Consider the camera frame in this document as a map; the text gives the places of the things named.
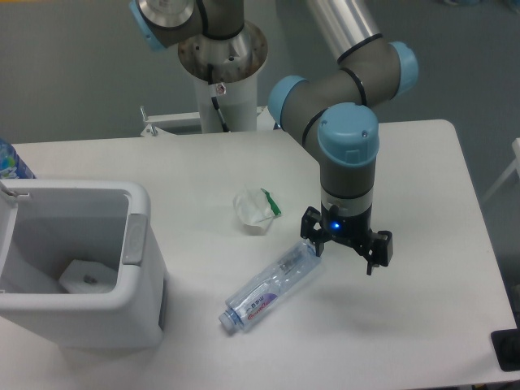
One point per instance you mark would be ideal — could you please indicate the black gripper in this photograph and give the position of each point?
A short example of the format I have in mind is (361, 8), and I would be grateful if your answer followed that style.
(352, 231)

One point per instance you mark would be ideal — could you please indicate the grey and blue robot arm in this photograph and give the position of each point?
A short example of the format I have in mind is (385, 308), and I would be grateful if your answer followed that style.
(332, 118)

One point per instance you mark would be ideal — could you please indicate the white wrapper trash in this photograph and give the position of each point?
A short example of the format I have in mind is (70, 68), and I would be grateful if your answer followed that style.
(256, 209)

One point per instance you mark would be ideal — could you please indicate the white plastic trash can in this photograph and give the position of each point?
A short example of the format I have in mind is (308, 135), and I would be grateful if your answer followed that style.
(80, 265)

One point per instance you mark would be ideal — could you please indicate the white furniture leg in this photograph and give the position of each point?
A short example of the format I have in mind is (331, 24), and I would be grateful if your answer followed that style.
(512, 170)

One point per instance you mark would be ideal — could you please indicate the blue labelled bottle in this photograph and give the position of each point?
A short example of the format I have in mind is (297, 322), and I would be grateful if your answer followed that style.
(12, 165)

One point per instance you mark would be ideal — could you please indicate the white metal base frame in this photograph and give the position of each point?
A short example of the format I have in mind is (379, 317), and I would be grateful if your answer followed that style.
(190, 123)

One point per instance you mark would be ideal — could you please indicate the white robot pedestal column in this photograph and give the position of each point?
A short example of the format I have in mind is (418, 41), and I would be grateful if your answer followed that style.
(225, 77)

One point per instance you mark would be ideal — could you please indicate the clear plastic water bottle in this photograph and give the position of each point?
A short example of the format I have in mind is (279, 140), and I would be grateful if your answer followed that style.
(250, 303)

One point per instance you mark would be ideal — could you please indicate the black device at table edge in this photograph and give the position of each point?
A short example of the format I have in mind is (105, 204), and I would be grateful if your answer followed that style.
(506, 345)

